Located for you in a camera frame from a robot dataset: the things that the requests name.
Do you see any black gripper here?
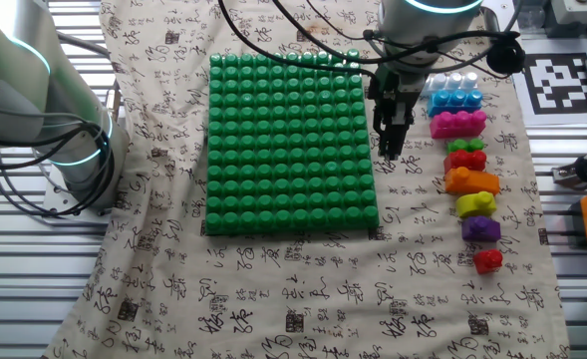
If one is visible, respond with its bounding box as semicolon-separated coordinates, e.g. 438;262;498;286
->
367;68;427;163

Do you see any small red single-stud block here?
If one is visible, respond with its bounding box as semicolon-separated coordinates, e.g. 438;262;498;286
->
472;248;504;276

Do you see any pink three-stud block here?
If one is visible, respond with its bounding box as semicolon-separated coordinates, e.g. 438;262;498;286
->
429;110;488;141

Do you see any blue three-stud block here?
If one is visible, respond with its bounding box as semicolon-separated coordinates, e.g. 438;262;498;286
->
427;89;484;119

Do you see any small green two-stud block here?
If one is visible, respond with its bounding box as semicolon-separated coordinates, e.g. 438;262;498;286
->
445;138;486;156

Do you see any red two-stud block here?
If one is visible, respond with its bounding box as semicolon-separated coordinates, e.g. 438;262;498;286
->
442;149;488;175

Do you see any white three-stud block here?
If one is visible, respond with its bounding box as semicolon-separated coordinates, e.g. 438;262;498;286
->
425;72;480;97

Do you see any orange sloped single-stud block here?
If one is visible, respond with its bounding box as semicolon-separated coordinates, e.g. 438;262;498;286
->
444;167;502;196

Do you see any lime rounded single-stud block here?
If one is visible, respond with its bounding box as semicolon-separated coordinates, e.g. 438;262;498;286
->
455;190;498;219

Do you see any large green studded baseplate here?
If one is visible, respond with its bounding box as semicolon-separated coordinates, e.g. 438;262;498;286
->
203;48;382;237

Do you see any purple single-stud block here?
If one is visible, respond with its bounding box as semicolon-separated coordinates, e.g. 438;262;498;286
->
460;214;502;244

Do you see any black white marker board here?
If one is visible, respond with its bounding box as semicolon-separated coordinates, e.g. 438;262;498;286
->
511;37;587;127

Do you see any silver metal clamp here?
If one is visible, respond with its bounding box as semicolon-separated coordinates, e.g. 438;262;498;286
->
551;151;587;191

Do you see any beige calligraphy print cloth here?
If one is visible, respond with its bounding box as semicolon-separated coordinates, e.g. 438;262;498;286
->
43;0;571;359

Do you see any grey equipment box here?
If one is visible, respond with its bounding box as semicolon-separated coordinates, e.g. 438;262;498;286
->
546;0;587;39

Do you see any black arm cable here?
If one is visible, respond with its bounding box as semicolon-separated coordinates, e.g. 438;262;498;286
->
216;0;526;81

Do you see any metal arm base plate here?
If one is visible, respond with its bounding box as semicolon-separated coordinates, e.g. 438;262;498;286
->
42;164;125;217

